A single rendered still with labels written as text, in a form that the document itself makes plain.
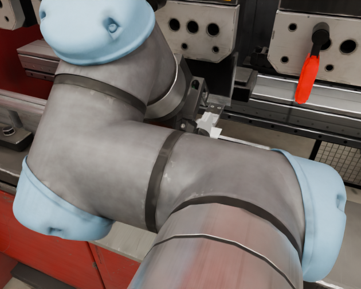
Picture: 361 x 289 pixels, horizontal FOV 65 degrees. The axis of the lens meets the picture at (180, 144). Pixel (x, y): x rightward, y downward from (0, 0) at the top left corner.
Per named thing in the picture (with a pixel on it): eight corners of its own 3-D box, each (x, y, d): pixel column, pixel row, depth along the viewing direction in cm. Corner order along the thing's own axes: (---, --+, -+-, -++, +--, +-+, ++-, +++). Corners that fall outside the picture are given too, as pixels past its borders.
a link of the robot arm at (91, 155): (123, 270, 16) (174, 91, 18) (-25, 215, 19) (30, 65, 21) (162, 250, 24) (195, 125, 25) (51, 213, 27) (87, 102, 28)
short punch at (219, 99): (176, 98, 53) (175, 47, 47) (180, 93, 54) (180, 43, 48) (228, 109, 50) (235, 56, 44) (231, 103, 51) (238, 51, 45)
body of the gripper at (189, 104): (212, 94, 44) (197, 55, 33) (196, 147, 43) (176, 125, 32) (167, 86, 46) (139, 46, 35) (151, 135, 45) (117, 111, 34)
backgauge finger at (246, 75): (179, 125, 62) (179, 106, 59) (214, 75, 81) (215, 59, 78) (232, 138, 59) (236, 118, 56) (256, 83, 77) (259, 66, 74)
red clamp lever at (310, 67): (291, 105, 37) (314, 28, 31) (294, 90, 40) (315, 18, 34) (306, 108, 37) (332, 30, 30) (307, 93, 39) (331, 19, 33)
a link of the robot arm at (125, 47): (10, 54, 19) (51, -54, 20) (95, 108, 30) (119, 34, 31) (110, 69, 17) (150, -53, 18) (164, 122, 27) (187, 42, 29)
